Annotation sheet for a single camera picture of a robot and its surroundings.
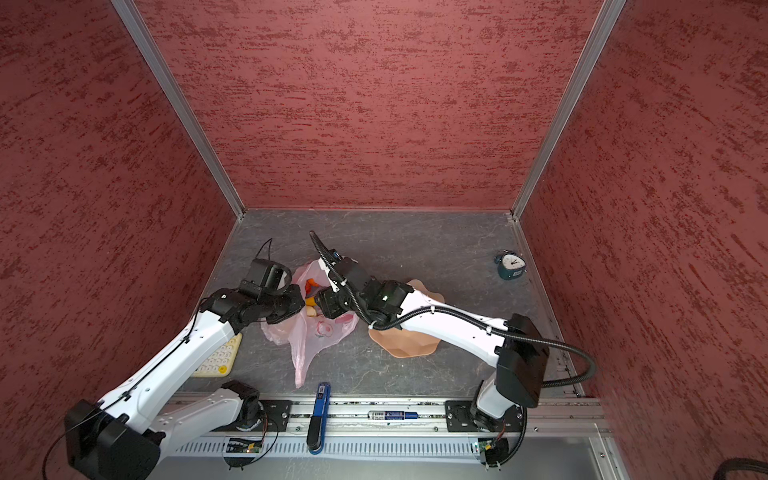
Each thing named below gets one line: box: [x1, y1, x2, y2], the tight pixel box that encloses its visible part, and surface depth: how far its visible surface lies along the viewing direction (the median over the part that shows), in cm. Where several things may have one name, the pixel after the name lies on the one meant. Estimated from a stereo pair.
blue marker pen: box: [367, 410, 420, 420], surface depth 75 cm
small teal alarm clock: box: [494, 249, 528, 280], surface depth 102 cm
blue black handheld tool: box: [306, 382, 331, 456], surface depth 74 cm
